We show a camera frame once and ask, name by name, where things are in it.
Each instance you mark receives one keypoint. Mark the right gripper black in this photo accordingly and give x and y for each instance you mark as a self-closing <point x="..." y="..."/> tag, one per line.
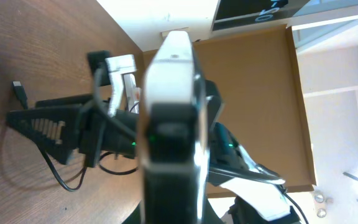
<point x="54" y="127"/>

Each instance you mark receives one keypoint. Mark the black smartphone with white circles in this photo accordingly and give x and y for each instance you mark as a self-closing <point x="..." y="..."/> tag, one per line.
<point x="172" y="135"/>

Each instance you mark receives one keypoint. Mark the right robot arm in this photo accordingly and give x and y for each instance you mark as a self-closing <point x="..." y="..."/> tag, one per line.
<point x="263" y="200"/>

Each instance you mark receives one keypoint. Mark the white power strip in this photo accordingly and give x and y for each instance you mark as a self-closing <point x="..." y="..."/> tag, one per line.
<point x="132" y="93"/>

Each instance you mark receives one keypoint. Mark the dark monitor screen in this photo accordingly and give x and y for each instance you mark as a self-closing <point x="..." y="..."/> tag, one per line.
<point x="236" y="13"/>

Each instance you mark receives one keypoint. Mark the brown cardboard box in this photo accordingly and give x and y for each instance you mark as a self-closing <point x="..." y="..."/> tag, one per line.
<point x="258" y="78"/>

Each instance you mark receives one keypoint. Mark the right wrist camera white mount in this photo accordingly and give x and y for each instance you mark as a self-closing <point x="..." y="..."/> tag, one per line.
<point x="112" y="70"/>

